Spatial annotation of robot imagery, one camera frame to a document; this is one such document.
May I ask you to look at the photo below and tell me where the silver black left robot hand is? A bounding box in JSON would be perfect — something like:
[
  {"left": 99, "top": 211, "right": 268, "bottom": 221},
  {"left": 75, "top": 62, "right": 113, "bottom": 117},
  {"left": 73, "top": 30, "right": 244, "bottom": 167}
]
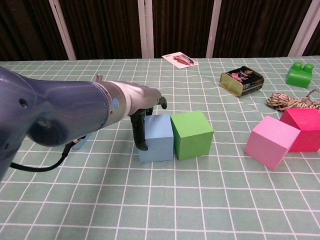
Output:
[{"left": 123, "top": 83, "right": 168, "bottom": 152}]

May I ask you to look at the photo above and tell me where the light blue foam cube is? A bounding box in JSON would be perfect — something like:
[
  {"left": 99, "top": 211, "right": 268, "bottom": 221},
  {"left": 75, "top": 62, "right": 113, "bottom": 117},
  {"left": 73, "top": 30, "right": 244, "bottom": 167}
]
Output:
[
  {"left": 71, "top": 133, "right": 88, "bottom": 151},
  {"left": 138, "top": 114, "right": 175, "bottom": 163}
]

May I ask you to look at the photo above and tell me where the green foam cube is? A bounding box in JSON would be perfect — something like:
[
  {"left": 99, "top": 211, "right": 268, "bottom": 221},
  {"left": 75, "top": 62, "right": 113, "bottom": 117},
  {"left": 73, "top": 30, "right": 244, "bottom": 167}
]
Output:
[{"left": 170, "top": 109, "right": 215, "bottom": 161}]

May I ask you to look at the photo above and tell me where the pink foam cube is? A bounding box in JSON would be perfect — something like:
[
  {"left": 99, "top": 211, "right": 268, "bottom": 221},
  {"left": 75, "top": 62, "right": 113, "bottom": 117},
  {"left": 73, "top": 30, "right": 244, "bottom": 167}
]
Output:
[{"left": 243, "top": 115, "right": 302, "bottom": 171}]

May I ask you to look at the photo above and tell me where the white playing card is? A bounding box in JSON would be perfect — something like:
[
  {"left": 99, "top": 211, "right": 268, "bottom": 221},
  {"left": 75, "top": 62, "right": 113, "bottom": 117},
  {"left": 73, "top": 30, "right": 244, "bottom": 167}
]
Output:
[{"left": 161, "top": 51, "right": 200, "bottom": 69}]

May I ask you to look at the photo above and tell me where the dark brown pleated curtain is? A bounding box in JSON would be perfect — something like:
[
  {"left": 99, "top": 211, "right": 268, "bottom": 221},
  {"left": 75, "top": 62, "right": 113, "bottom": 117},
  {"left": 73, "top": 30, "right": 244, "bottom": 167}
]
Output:
[{"left": 0, "top": 0, "right": 320, "bottom": 62}]

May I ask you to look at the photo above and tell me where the black printed tin can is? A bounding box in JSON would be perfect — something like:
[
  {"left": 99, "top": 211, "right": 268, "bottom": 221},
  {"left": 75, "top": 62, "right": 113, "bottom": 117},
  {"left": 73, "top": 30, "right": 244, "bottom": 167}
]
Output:
[{"left": 219, "top": 65, "right": 265, "bottom": 97}]

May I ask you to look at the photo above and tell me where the green checked tablecloth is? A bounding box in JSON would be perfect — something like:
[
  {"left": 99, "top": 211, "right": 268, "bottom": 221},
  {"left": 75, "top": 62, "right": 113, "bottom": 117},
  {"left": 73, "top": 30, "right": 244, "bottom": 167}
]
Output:
[{"left": 0, "top": 56, "right": 320, "bottom": 240}]

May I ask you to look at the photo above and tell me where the green studded toy brick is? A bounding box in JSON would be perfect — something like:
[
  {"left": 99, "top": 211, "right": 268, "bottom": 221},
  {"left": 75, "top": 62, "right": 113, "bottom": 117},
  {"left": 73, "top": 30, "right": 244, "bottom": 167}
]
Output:
[{"left": 285, "top": 62, "right": 315, "bottom": 89}]

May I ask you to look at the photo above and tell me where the magenta red foam cube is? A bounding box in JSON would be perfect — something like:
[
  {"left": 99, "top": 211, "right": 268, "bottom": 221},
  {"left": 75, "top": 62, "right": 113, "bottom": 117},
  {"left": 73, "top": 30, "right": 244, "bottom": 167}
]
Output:
[{"left": 279, "top": 108, "right": 320, "bottom": 153}]

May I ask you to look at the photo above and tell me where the white frame post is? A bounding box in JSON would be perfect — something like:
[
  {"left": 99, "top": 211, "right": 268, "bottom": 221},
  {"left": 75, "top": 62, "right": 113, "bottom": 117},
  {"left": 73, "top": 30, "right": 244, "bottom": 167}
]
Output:
[
  {"left": 48, "top": 0, "right": 77, "bottom": 61},
  {"left": 137, "top": 0, "right": 155, "bottom": 59},
  {"left": 206, "top": 0, "right": 223, "bottom": 58},
  {"left": 287, "top": 0, "right": 320, "bottom": 57}
]

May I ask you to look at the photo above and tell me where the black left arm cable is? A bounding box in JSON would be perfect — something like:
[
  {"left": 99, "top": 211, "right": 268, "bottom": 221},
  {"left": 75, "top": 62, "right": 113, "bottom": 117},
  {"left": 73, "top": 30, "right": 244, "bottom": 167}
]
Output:
[{"left": 9, "top": 139, "right": 78, "bottom": 173}]

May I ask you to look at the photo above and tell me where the speckled rope bundle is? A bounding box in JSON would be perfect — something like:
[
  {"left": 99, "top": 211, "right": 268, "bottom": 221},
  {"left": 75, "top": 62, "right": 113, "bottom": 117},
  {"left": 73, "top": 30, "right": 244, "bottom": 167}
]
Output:
[{"left": 265, "top": 87, "right": 320, "bottom": 113}]

